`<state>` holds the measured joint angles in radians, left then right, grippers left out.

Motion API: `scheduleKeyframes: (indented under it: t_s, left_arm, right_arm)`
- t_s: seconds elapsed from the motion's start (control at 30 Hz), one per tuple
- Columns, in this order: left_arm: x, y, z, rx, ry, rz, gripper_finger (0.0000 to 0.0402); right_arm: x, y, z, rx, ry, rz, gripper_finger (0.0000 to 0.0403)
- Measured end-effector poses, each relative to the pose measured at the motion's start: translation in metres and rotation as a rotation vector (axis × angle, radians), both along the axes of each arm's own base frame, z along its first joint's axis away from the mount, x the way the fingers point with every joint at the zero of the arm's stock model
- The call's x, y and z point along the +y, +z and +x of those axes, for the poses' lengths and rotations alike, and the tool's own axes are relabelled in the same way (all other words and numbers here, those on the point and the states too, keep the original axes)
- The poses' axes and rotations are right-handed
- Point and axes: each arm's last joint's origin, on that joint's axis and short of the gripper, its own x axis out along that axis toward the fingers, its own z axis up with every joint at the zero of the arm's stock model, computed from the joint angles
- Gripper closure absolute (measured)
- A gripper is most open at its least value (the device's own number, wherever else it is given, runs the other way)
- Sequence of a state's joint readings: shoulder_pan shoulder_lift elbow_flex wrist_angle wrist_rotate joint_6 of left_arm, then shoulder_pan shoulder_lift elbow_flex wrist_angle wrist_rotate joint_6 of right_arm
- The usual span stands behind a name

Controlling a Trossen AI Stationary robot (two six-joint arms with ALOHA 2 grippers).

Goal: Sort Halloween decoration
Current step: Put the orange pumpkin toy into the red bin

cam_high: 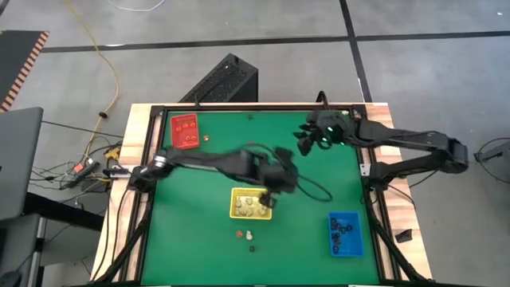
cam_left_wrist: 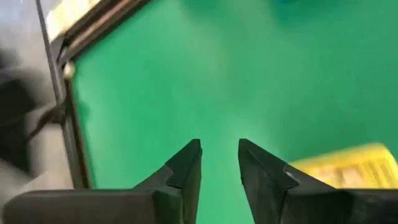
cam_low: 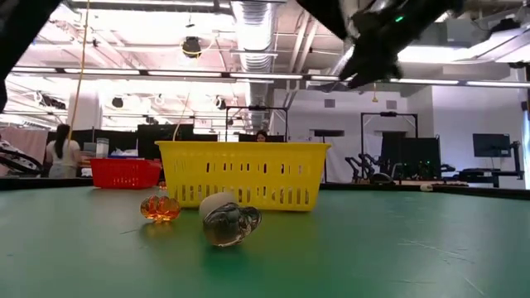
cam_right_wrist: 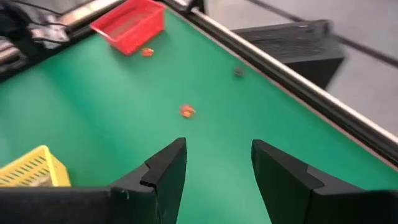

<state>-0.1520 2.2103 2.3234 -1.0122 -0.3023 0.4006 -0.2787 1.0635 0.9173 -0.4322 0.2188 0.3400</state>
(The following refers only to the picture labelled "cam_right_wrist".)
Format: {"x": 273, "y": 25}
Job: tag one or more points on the black perforated metal box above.
{"x": 295, "y": 49}

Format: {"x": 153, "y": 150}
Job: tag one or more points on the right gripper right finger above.
{"x": 292, "y": 193}

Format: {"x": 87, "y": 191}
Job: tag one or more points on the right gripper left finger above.
{"x": 152, "y": 196}

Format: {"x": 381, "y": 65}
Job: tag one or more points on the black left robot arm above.
{"x": 18, "y": 28}

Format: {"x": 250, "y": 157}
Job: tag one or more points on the orange glass pumpkin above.
{"x": 187, "y": 111}
{"x": 147, "y": 52}

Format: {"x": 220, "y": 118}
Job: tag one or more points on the yellow plastic basket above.
{"x": 56, "y": 168}

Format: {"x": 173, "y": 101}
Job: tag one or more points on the black metal table frame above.
{"x": 311, "y": 98}

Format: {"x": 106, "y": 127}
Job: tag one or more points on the red plastic basket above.
{"x": 130, "y": 28}

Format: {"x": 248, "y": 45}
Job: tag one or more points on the black glass skull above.
{"x": 238, "y": 71}

